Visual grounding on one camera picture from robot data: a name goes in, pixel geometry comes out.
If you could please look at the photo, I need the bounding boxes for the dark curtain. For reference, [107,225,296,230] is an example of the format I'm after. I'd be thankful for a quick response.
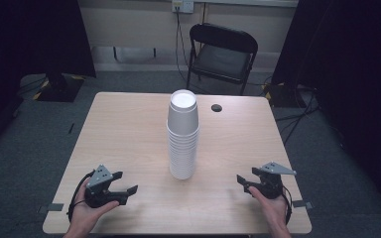
[0,0,97,160]
[271,0,381,226]

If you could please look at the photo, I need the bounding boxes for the black floor cables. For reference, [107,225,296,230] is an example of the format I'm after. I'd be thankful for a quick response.
[274,86,321,147]

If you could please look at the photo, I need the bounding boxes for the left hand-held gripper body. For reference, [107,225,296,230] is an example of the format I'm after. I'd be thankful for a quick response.
[84,164,121,209]

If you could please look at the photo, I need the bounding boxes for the grey wall trunking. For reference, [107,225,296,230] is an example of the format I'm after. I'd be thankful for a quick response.
[90,46,192,65]

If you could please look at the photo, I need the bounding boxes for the grey tape strip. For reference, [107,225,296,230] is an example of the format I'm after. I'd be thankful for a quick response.
[292,199,314,210]
[37,202,64,214]

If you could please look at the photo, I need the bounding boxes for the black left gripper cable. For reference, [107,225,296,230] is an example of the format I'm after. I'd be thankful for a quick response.
[66,170,96,223]

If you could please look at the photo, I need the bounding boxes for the black cable from socket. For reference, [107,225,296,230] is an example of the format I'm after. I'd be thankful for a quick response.
[175,11,192,83]

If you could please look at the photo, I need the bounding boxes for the black stand base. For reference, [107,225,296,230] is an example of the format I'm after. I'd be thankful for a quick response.
[263,82,312,109]
[32,72,85,103]

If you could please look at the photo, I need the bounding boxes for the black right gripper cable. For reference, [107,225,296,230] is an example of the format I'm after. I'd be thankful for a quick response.
[281,184,294,226]

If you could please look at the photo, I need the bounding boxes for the person's left hand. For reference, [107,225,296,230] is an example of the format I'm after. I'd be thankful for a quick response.
[68,179,121,234]

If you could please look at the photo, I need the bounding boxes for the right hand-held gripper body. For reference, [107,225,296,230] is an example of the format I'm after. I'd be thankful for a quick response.
[257,161,298,200]

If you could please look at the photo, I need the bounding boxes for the white wall socket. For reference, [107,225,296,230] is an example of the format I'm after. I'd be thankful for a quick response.
[171,0,195,15]

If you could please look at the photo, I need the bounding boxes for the person's right hand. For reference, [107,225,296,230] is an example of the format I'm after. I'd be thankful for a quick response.
[247,185,291,230]

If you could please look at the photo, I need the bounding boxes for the black folding chair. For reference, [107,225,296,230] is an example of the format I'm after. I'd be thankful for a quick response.
[186,22,259,96]

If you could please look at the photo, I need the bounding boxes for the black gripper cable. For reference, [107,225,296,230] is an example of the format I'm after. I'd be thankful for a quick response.
[66,170,96,223]
[281,184,294,226]

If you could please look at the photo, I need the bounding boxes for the stack of white paper cups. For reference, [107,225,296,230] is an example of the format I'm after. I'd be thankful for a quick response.
[166,127,200,180]

